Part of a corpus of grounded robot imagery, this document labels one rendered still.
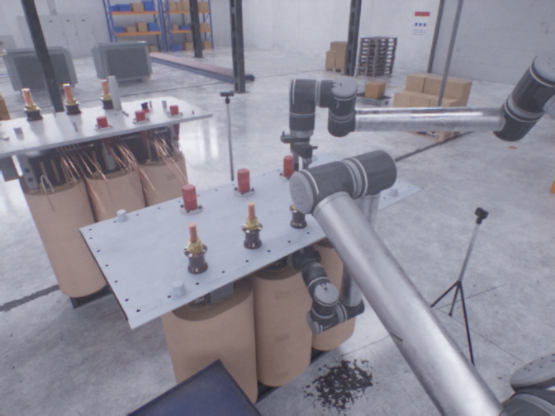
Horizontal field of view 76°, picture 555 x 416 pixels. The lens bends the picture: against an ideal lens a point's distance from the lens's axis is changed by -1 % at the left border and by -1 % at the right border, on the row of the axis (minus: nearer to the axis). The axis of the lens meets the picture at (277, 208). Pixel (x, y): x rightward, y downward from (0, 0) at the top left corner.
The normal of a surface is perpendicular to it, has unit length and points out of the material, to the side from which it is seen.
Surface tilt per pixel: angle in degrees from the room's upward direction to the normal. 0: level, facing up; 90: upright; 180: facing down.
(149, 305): 0
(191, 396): 0
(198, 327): 90
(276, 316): 90
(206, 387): 0
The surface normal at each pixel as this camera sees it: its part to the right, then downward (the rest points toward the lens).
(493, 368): 0.00, -0.87
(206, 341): 0.22, 0.48
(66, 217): 0.62, 0.39
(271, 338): -0.07, 0.49
